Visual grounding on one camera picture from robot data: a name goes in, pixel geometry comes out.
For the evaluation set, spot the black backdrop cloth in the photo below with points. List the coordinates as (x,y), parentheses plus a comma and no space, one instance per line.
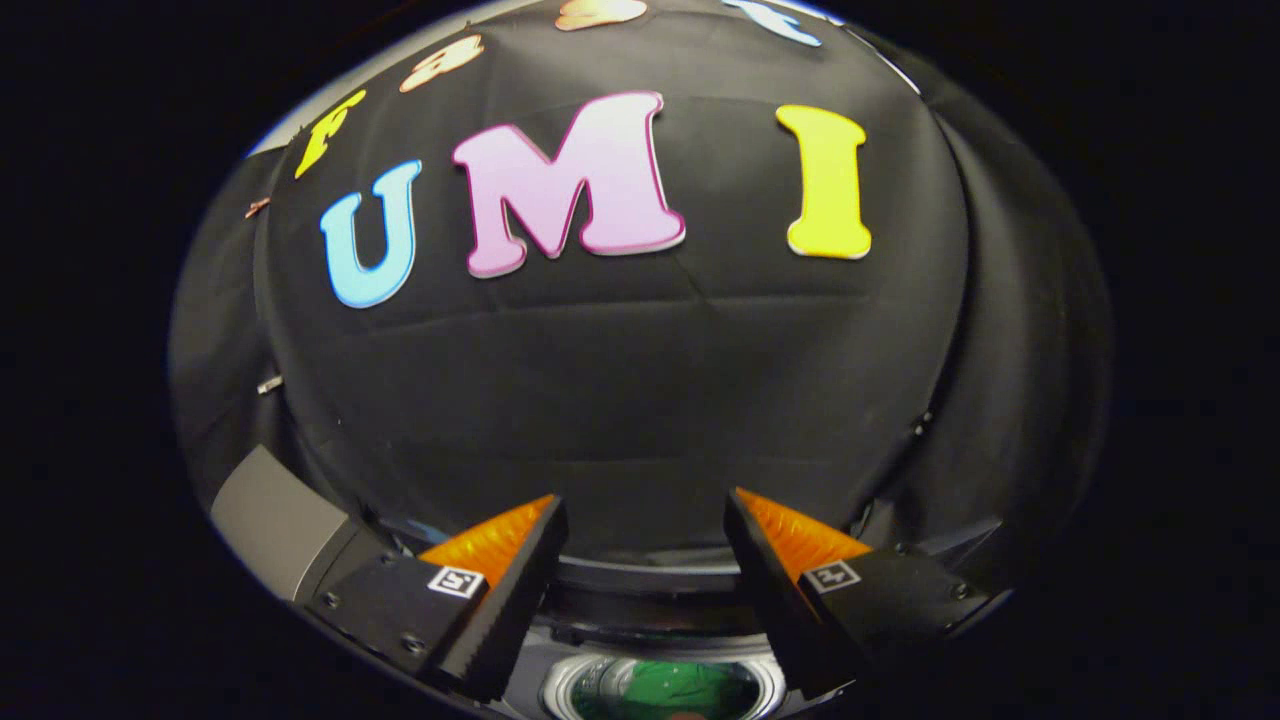
(650,400)

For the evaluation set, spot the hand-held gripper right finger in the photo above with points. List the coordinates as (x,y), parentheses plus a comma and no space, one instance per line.
(765,590)

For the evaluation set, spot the grey washing machine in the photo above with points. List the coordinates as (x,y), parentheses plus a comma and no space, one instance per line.
(558,690)

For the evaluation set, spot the red clip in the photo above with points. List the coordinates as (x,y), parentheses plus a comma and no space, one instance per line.
(257,207)

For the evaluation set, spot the green polo shirt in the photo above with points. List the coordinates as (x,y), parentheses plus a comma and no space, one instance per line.
(670,692)

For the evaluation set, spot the white clip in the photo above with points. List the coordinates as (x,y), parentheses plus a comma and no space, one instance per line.
(270,384)

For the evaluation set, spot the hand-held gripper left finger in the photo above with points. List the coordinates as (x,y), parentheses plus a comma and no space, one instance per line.
(520,600)

